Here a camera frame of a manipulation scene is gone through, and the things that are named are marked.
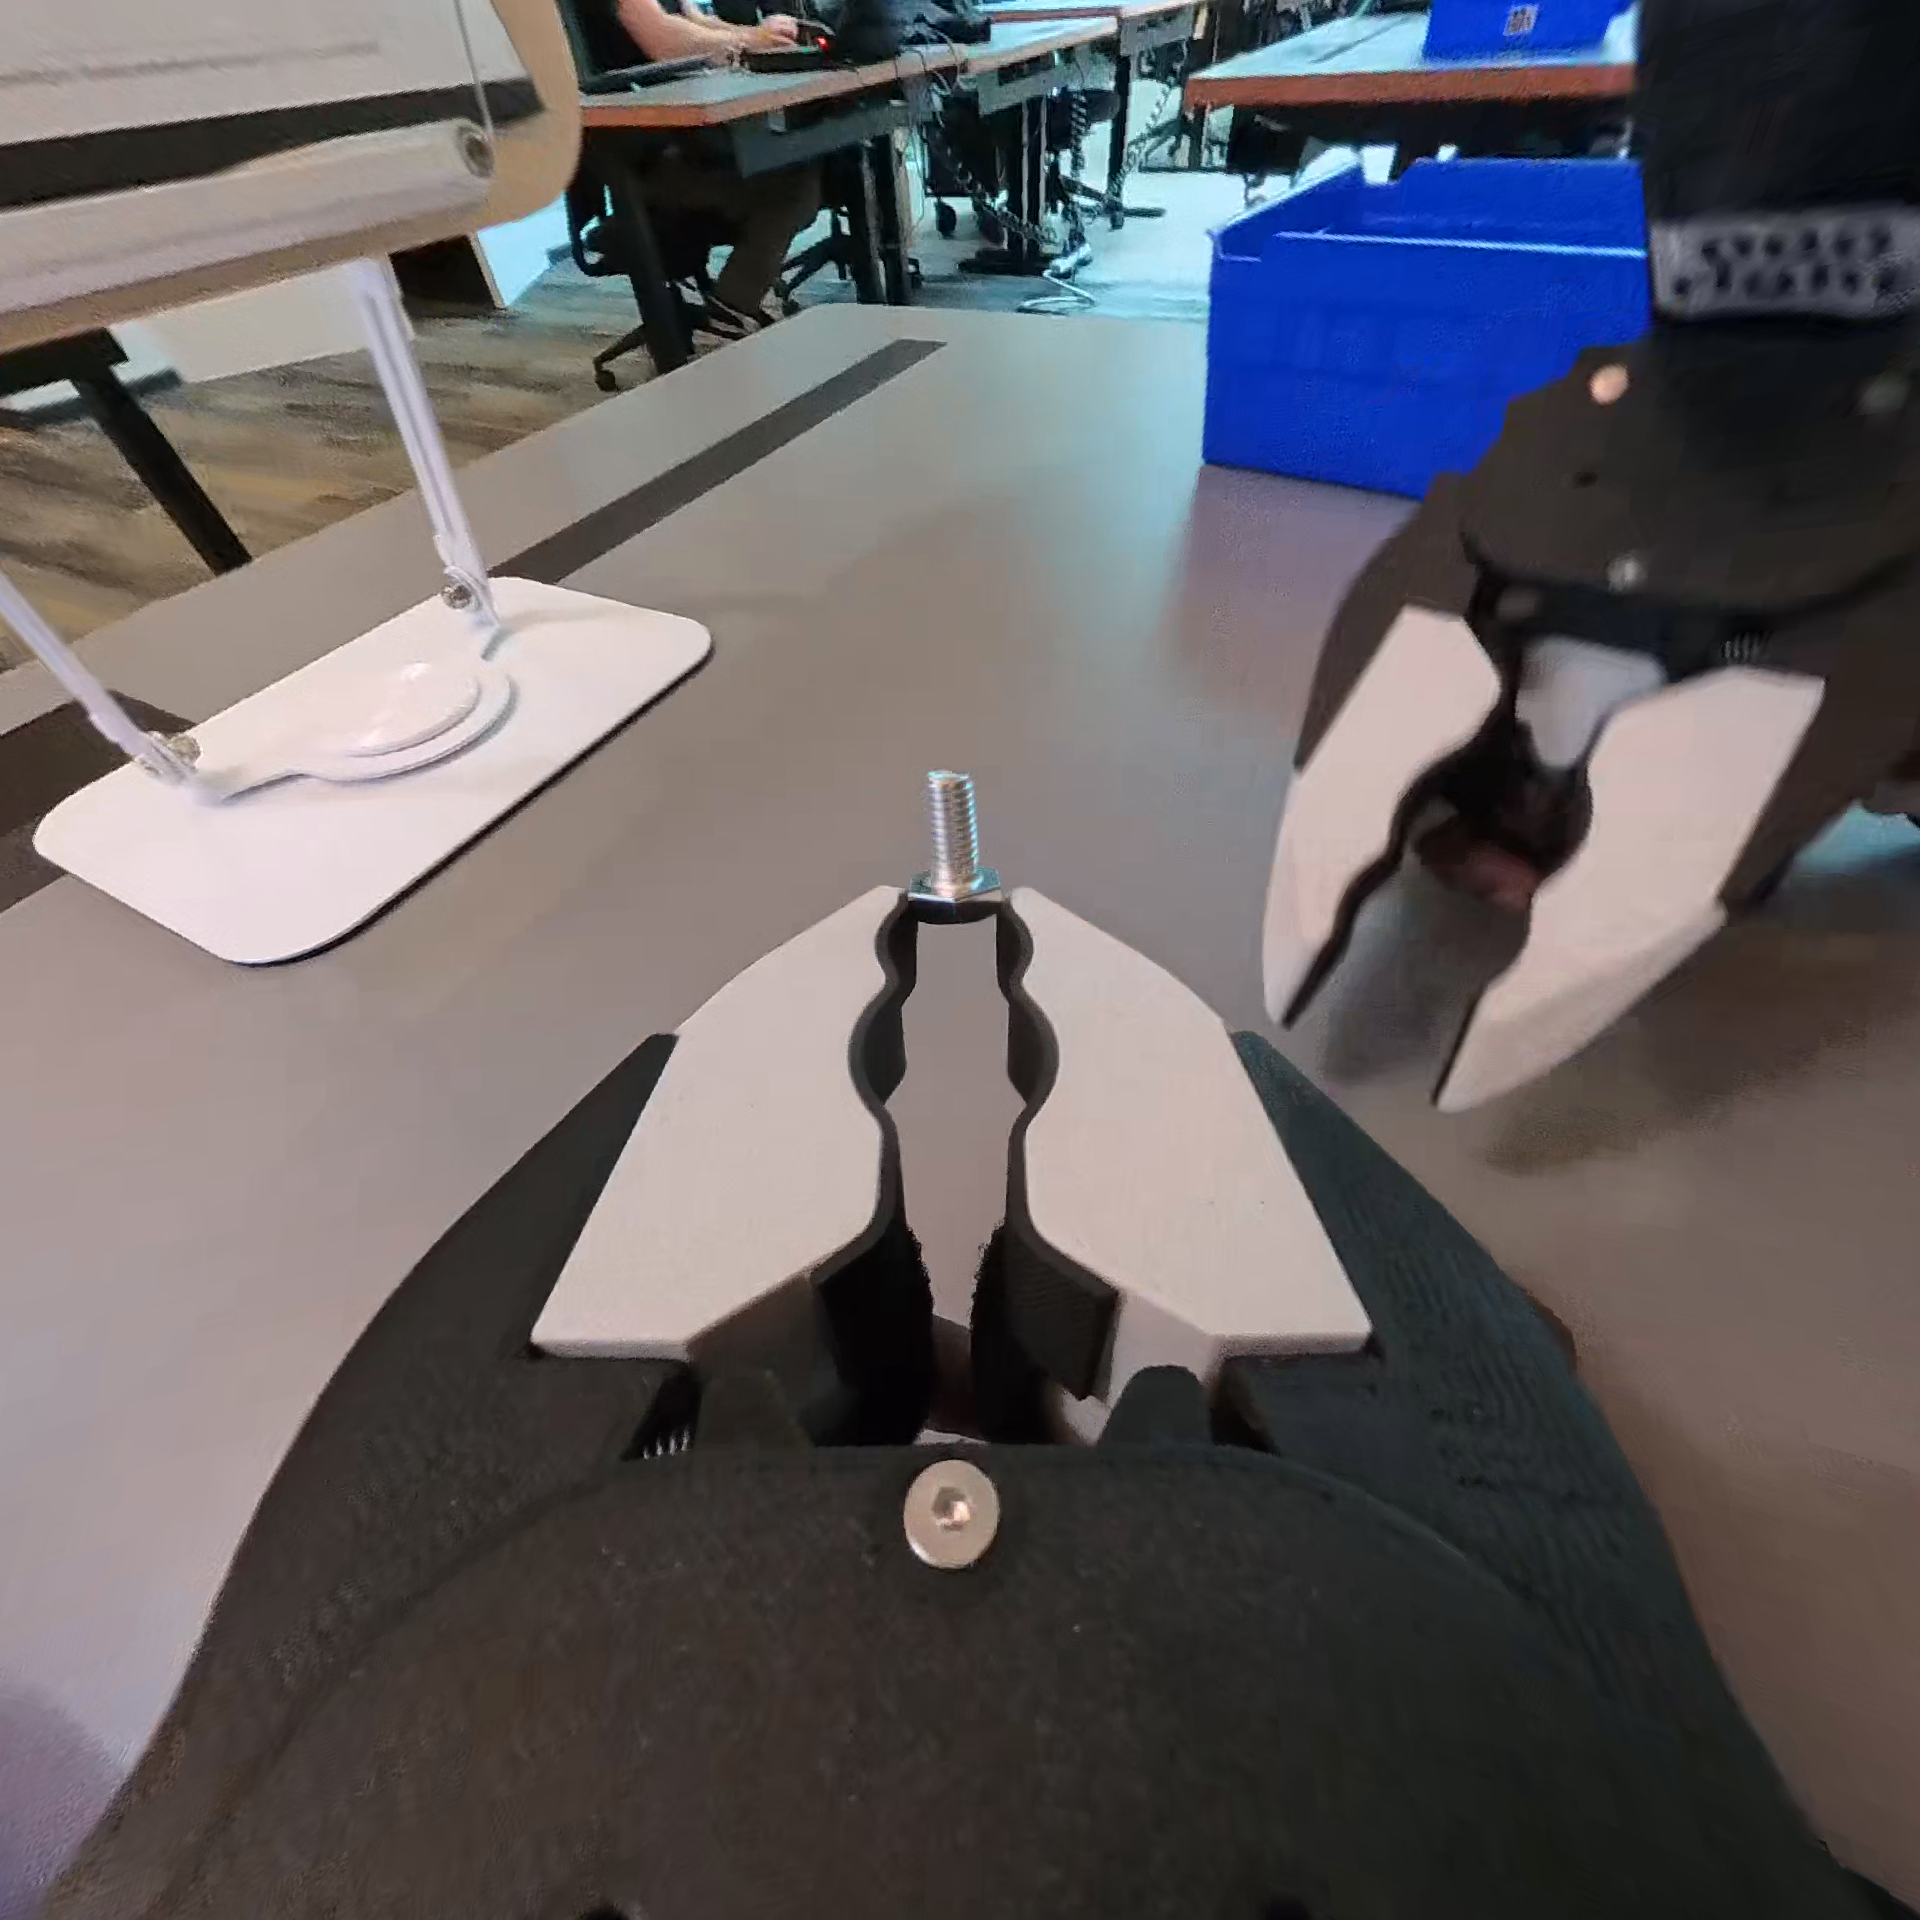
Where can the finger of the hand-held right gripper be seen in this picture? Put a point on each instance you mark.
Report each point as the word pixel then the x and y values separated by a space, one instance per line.
pixel 1652 869
pixel 1350 780

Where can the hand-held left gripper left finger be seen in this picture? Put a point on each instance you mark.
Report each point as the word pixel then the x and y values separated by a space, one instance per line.
pixel 722 1172

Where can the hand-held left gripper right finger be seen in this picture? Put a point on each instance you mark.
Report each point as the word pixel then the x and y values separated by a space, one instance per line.
pixel 1185 1184

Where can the short steel hex bolt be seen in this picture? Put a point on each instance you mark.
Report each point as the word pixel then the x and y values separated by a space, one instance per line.
pixel 955 839

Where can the person's right hand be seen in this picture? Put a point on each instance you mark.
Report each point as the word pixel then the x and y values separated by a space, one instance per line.
pixel 1484 862

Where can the blue plastic bin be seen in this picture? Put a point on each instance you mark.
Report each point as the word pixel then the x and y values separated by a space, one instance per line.
pixel 1350 345

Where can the small blue desk bin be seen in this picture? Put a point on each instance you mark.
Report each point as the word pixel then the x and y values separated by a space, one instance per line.
pixel 1516 28

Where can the white display stand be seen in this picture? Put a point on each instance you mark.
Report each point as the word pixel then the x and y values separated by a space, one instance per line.
pixel 390 735

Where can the black office chair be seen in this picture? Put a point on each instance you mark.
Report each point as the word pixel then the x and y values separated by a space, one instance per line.
pixel 615 241

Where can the wooden desk with black legs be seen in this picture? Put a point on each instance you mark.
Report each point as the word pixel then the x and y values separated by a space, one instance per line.
pixel 705 105

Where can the black keyboard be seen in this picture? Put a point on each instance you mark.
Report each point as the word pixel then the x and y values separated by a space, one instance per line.
pixel 662 69

